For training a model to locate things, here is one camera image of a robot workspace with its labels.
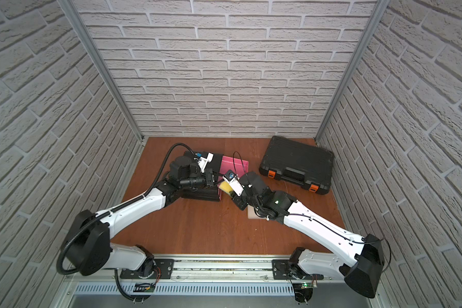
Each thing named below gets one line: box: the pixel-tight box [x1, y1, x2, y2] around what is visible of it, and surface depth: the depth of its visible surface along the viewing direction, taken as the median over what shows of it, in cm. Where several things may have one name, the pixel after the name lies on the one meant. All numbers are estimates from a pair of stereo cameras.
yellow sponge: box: [218, 180, 235, 198], surface depth 74 cm
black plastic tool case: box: [258, 135, 335, 196], surface depth 99 cm
